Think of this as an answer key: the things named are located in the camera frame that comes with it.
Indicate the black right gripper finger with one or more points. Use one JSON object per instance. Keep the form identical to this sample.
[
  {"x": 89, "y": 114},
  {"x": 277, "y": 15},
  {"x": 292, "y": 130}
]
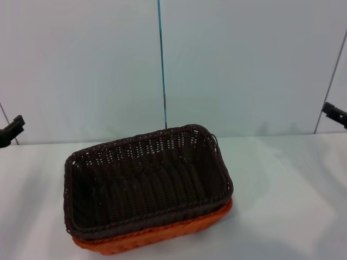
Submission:
[{"x": 336, "y": 113}]

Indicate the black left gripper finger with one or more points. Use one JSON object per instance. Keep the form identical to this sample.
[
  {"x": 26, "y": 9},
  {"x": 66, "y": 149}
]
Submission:
[{"x": 11, "y": 132}]

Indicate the dark brown woven basket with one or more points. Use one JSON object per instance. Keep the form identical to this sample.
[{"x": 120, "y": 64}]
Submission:
[{"x": 146, "y": 184}]

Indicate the orange woven plastic basket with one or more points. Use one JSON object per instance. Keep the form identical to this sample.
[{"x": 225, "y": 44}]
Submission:
[{"x": 162, "y": 235}]

